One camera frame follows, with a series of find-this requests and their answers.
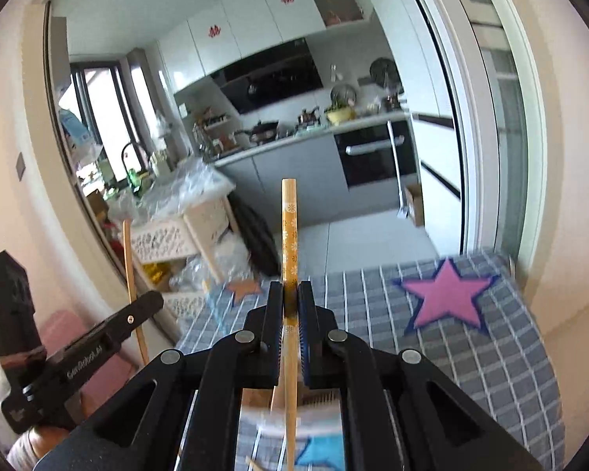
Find white mop pole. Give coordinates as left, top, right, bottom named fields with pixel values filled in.
left=386, top=120, right=414, bottom=220

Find person's left hand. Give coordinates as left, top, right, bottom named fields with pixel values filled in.
left=7, top=425, right=73, bottom=471

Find yellow bowl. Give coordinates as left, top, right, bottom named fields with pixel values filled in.
left=326, top=108, right=357, bottom=126

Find black built-in oven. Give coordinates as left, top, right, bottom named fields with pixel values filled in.
left=333, top=119, right=419, bottom=190

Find clear plastic bag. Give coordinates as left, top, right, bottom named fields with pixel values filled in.
left=169, top=233, right=254, bottom=298

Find cardboard box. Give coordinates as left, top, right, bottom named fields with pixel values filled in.
left=404, top=183, right=426, bottom=229

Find black wok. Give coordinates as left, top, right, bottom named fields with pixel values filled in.
left=234, top=120, right=280, bottom=146

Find white lattice storage rack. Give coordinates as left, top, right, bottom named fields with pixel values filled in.
left=126, top=184, right=240, bottom=327

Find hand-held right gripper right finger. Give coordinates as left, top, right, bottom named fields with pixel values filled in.
left=297, top=281, right=543, bottom=471

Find yellow flower-patterned chopstick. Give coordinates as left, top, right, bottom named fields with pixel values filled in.
left=281, top=178, right=301, bottom=471

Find hanging metal pan lid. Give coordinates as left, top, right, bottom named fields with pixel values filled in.
left=368, top=57, right=404, bottom=90

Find beige plastic utensil holder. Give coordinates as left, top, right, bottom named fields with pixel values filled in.
left=238, top=389, right=345, bottom=440

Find metal strainer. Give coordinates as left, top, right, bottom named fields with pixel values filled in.
left=329, top=83, right=359, bottom=107

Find tall white cabinet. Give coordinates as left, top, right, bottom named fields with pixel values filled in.
left=341, top=0, right=465, bottom=258

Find black kitchen faucet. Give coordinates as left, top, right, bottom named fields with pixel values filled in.
left=121, top=141, right=151, bottom=183

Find grey checked star tablecloth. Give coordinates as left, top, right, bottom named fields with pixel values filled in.
left=177, top=250, right=567, bottom=471

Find white kitchen countertop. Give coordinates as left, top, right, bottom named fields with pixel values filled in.
left=210, top=110, right=413, bottom=168

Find black bag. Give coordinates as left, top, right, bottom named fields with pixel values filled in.
left=227, top=190, right=282, bottom=276

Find dark-framed window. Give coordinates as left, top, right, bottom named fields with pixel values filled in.
left=68, top=58, right=145, bottom=170

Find black range hood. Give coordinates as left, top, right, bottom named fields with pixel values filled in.
left=210, top=39, right=325, bottom=116

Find white wall cabinets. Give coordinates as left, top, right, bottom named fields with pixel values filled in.
left=156, top=0, right=327, bottom=95

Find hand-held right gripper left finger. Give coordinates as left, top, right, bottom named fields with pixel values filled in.
left=37, top=281, right=288, bottom=471

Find grey base cabinets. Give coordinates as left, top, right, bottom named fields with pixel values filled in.
left=215, top=132, right=350, bottom=230

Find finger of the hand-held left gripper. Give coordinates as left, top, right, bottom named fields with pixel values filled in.
left=95, top=290, right=164, bottom=350

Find clear plastic bags pile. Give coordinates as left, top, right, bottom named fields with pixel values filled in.
left=141, top=157, right=236, bottom=223

